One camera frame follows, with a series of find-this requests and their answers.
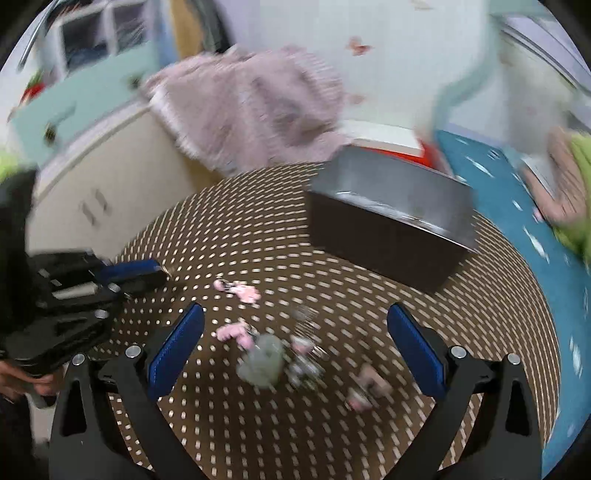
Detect pale grey pendant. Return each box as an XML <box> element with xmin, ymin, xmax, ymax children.
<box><xmin>236</xmin><ymin>335</ymin><xmax>287</xmax><ymax>387</ymax></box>

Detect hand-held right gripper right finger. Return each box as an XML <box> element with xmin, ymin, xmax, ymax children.
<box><xmin>387</xmin><ymin>302</ymin><xmax>543</xmax><ymax>480</ymax></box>

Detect pink oval brooch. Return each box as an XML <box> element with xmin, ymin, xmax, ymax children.
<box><xmin>346</xmin><ymin>362</ymin><xmax>393</xmax><ymax>411</ymax></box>

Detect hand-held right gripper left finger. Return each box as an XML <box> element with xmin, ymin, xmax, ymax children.
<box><xmin>48</xmin><ymin>302</ymin><xmax>206</xmax><ymax>480</ymax></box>

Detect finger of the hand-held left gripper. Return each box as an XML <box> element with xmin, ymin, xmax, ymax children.
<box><xmin>96</xmin><ymin>258</ymin><xmax>170</xmax><ymax>297</ymax></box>

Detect teal bunk bed frame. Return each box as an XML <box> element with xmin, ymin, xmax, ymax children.
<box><xmin>429</xmin><ymin>0</ymin><xmax>591</xmax><ymax>139</ymax></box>

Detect pink striped blanket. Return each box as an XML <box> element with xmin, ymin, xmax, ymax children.
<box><xmin>143</xmin><ymin>45</ymin><xmax>352</xmax><ymax>177</ymax></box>

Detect blue patterned bed mattress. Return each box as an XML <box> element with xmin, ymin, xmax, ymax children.
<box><xmin>434</xmin><ymin>129</ymin><xmax>591</xmax><ymax>480</ymax></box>

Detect red box with white lid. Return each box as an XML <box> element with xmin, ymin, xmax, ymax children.
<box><xmin>339</xmin><ymin>119</ymin><xmax>454</xmax><ymax>178</ymax></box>

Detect silver keychain cluster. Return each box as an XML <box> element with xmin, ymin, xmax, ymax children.
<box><xmin>286</xmin><ymin>307</ymin><xmax>329</xmax><ymax>384</ymax></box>

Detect curved metal pole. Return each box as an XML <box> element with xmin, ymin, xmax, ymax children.
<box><xmin>17</xmin><ymin>0</ymin><xmax>62</xmax><ymax>71</ymax></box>

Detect person's left hand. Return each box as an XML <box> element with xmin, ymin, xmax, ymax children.
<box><xmin>0</xmin><ymin>360</ymin><xmax>57</xmax><ymax>409</ymax></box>

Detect green blanket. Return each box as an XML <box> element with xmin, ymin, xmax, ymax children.
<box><xmin>551</xmin><ymin>131</ymin><xmax>591</xmax><ymax>265</ymax></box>

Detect dark metal tin box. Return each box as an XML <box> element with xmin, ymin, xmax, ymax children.
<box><xmin>305</xmin><ymin>148</ymin><xmax>477</xmax><ymax>295</ymax></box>

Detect brown polka dot tablecloth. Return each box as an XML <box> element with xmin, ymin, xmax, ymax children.
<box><xmin>92</xmin><ymin>161</ymin><xmax>561</xmax><ymax>480</ymax></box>

